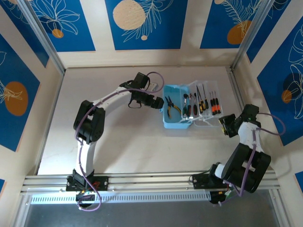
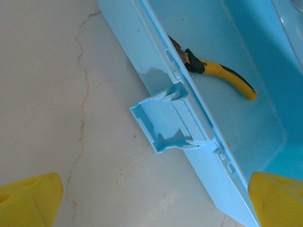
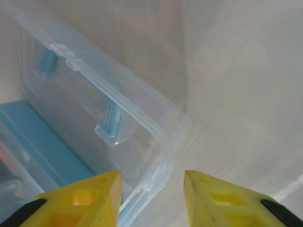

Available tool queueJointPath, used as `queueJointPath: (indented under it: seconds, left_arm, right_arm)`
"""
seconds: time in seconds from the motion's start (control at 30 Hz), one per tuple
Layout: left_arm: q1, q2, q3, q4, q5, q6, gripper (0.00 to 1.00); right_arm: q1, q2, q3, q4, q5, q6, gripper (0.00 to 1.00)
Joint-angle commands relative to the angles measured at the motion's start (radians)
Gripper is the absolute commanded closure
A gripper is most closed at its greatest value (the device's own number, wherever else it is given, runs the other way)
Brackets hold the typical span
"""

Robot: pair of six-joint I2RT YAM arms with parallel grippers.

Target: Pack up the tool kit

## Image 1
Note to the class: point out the aluminium frame strut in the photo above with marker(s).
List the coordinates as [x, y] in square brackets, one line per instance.
[21, 212]
[279, 212]

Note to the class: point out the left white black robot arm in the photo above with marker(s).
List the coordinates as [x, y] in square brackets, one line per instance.
[88, 125]

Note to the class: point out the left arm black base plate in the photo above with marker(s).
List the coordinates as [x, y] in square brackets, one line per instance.
[101, 183]

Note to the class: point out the aluminium frame post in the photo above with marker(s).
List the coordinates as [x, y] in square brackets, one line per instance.
[251, 35]
[43, 35]

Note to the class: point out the blue floral wall panel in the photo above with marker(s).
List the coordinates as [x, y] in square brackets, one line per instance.
[272, 82]
[165, 35]
[14, 130]
[78, 35]
[213, 23]
[272, 23]
[299, 182]
[2, 186]
[26, 30]

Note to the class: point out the clear plastic tool box tray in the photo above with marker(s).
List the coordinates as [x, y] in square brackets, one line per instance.
[210, 121]

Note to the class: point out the aluminium mounting rail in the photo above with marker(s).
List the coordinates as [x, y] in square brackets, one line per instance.
[151, 180]

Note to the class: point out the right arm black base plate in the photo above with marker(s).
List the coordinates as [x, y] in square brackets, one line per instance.
[200, 182]

